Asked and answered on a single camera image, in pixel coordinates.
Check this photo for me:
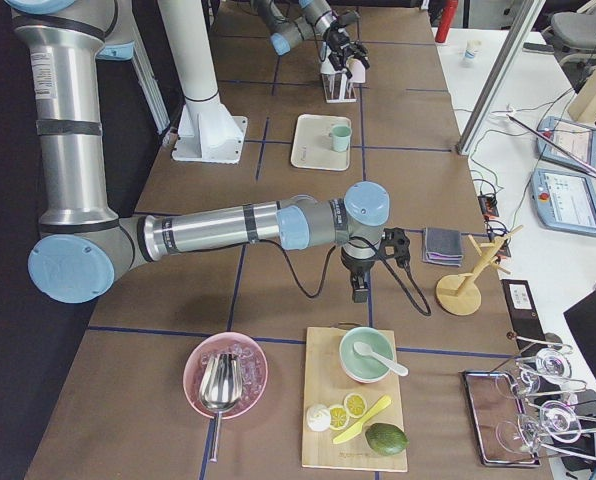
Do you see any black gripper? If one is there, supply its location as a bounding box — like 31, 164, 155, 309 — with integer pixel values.
341, 244, 376, 302
325, 22, 370, 70

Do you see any green cup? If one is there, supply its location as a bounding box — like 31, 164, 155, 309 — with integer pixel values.
329, 124, 352, 153

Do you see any cream rabbit tray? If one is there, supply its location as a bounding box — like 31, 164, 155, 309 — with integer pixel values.
290, 114, 351, 171

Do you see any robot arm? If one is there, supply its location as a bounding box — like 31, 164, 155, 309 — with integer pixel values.
9, 1, 389, 304
250, 0, 370, 77

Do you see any pink cup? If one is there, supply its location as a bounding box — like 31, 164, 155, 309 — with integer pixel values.
349, 59, 366, 84

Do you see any white cup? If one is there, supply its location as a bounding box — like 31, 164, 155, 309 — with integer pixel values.
320, 59, 336, 75

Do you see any black glass tray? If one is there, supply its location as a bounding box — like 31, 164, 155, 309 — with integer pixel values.
462, 370, 540, 468

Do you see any white spoon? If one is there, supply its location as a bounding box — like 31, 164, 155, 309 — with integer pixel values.
353, 341, 409, 377

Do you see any green bowl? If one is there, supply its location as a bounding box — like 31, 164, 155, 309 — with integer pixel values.
339, 327, 395, 384

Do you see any grey folded cloth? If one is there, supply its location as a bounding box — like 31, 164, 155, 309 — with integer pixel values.
422, 227, 463, 267

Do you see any wooden cutting board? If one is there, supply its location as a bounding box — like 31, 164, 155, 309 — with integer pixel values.
302, 327, 408, 473

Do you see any wooden mug tree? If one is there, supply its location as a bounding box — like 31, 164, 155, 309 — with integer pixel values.
435, 225, 523, 316

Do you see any lemon slice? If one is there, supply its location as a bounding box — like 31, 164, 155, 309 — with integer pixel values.
343, 392, 368, 418
328, 404, 350, 431

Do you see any pink bowl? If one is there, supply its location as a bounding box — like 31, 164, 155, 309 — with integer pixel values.
182, 331, 270, 420

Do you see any white garlic bulb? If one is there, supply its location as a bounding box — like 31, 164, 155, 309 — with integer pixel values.
306, 404, 331, 432

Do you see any yellow plastic knife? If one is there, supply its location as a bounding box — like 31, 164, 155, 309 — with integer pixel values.
332, 395, 392, 445

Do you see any avocado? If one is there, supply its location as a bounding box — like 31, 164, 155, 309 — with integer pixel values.
365, 423, 409, 456

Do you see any metal ice scoop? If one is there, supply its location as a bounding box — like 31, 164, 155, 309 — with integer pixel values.
199, 353, 243, 462

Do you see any near teach pendant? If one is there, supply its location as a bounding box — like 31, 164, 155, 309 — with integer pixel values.
531, 168, 596, 237

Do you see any teach pendant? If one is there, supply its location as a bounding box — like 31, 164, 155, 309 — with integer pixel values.
531, 168, 596, 237
536, 116, 596, 168

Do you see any far teach pendant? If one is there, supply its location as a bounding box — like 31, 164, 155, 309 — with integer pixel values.
536, 116, 596, 168

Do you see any white wire cup rack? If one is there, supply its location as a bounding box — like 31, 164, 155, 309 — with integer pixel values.
320, 58, 357, 103

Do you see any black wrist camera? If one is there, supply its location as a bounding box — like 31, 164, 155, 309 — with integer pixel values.
380, 228, 411, 269

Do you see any white pedestal column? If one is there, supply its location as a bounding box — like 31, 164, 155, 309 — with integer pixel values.
158, 0, 248, 164

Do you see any aluminium frame post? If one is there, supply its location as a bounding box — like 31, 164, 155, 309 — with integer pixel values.
456, 0, 545, 156

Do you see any grabber stick green handle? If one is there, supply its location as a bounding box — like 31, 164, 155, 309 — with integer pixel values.
507, 114, 596, 177

